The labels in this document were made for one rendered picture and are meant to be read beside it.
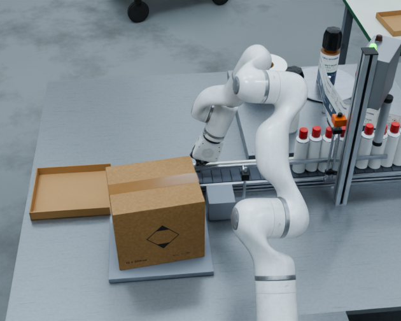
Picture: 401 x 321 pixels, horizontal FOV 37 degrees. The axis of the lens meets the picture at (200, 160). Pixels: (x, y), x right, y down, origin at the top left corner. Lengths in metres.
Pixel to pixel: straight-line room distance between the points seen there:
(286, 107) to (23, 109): 2.93
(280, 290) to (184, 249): 0.48
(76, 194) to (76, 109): 0.60
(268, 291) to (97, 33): 3.87
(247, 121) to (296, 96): 0.92
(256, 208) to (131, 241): 0.49
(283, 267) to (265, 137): 0.37
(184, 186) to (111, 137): 0.78
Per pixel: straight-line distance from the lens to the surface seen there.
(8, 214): 3.67
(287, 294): 1.77
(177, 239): 2.06
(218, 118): 2.20
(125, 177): 2.06
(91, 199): 2.42
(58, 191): 2.48
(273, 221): 1.75
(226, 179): 2.40
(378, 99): 2.13
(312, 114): 2.79
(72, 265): 2.20
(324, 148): 2.40
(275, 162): 1.77
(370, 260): 2.26
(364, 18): 3.85
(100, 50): 5.07
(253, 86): 1.76
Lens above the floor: 2.48
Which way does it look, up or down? 40 degrees down
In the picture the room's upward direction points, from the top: straight up
